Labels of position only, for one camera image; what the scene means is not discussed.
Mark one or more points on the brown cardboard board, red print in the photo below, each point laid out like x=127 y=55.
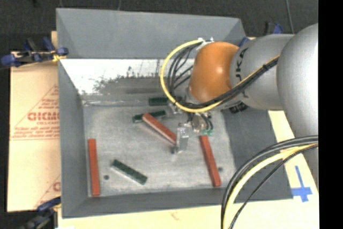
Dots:
x=32 y=147

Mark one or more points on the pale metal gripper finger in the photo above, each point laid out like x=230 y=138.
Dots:
x=179 y=139
x=186 y=142

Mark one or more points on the grey metal bin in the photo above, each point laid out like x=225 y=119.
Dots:
x=139 y=35

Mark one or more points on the dark green flat block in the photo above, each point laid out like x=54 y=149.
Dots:
x=129 y=171
x=158 y=100
x=158 y=113

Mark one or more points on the red-brown flat block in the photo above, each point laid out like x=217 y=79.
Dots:
x=158 y=126
x=210 y=161
x=93 y=169

